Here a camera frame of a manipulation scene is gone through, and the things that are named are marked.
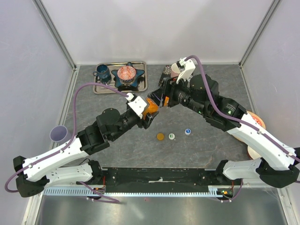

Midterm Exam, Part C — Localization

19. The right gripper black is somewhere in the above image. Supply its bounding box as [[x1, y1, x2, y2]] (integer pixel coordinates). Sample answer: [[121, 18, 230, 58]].
[[148, 73, 208, 116]]

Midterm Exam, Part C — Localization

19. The orange juice bottle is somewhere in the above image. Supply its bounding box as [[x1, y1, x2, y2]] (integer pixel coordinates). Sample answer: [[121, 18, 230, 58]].
[[142, 97, 159, 119]]

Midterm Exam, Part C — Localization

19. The gold bottle cap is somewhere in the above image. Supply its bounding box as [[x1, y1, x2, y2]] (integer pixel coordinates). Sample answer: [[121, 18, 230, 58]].
[[157, 133, 165, 140]]

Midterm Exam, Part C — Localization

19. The white green bottle cap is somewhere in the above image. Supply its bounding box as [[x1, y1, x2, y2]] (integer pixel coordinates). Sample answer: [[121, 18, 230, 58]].
[[168, 133, 175, 140]]

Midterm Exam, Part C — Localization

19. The blue white bottle cap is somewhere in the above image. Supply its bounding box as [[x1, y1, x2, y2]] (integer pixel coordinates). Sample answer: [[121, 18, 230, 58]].
[[185, 128, 191, 135]]

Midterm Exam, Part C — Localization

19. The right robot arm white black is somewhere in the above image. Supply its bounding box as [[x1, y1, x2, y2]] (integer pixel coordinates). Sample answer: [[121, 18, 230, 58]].
[[147, 75, 300, 188]]

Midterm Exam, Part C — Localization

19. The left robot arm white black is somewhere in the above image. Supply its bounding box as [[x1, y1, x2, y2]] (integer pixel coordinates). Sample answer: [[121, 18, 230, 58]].
[[13, 108, 158, 197]]

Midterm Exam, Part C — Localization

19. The black floral square plate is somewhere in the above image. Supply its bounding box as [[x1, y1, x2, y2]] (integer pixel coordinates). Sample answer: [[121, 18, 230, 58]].
[[158, 65, 172, 88]]

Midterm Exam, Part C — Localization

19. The blue star-shaped plate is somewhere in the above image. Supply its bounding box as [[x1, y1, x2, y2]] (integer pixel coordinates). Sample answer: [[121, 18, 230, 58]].
[[111, 62, 145, 88]]

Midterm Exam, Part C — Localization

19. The pink mug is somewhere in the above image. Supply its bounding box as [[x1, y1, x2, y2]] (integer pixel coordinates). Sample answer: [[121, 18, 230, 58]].
[[170, 63, 181, 78]]

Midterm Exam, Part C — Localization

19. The metal tray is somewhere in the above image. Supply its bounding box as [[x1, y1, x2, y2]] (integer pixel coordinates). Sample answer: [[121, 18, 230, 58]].
[[94, 61, 148, 93]]

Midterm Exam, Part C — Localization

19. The blue mug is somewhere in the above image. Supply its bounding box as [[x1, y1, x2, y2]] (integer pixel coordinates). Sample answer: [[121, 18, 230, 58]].
[[93, 64, 111, 79]]

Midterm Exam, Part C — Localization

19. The purple cup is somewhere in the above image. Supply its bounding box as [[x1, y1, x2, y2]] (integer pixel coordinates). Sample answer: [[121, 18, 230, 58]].
[[50, 125, 71, 143]]

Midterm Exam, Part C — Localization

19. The red white patterned bowl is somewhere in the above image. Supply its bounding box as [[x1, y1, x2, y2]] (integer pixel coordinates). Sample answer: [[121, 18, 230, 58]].
[[248, 111, 266, 129]]

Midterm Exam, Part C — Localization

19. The beige plate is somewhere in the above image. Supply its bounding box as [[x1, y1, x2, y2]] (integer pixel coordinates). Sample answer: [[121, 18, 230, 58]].
[[233, 111, 266, 143]]

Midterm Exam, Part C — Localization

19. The white bowl red rim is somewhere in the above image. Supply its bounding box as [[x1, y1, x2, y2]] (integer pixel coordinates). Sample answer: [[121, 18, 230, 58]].
[[247, 146, 261, 160]]

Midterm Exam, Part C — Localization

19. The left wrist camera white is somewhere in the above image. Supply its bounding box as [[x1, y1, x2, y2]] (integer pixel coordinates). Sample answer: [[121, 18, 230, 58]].
[[125, 93, 149, 119]]

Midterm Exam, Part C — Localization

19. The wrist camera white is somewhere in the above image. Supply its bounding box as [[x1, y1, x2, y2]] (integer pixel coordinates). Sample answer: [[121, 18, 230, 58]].
[[125, 93, 149, 119], [176, 57, 195, 84]]

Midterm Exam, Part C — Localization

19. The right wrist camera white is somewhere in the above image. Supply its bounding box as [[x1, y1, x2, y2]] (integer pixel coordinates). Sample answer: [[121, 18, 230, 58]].
[[176, 57, 195, 84]]

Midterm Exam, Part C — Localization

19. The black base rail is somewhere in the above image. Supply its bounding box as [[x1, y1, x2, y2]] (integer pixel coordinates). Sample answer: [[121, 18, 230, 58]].
[[77, 160, 243, 194]]

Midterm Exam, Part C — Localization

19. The slotted cable duct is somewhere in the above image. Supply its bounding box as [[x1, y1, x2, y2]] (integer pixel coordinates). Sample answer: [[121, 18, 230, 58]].
[[43, 186, 234, 199]]

